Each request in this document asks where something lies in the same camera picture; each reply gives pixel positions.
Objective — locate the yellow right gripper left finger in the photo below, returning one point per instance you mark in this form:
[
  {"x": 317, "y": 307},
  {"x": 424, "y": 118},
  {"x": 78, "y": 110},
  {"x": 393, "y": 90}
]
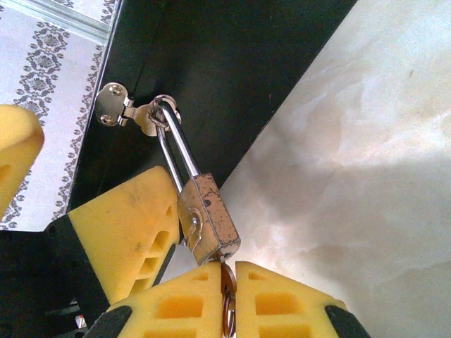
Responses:
[{"x": 176, "y": 317}]

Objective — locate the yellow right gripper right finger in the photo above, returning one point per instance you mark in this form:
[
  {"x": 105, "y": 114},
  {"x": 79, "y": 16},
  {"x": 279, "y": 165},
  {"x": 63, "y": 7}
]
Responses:
[{"x": 282, "y": 317}]

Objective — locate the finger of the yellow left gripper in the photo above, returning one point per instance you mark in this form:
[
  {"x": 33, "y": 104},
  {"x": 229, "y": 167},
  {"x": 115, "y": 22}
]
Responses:
[
  {"x": 120, "y": 229},
  {"x": 17, "y": 148}
]

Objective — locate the brass key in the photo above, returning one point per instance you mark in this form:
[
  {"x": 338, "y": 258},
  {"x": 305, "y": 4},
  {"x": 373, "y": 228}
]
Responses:
[{"x": 226, "y": 278}]

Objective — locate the brass padlock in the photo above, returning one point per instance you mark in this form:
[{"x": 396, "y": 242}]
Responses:
[{"x": 211, "y": 218}]

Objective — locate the silver hasp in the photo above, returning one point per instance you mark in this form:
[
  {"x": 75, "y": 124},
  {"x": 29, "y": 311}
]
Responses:
[{"x": 107, "y": 102}]

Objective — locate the black box starry night lid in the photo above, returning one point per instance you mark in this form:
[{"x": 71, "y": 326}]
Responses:
[{"x": 211, "y": 70}]

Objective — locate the aluminium frame post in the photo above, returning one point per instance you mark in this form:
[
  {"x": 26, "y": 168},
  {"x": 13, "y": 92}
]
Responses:
[{"x": 77, "y": 24}]

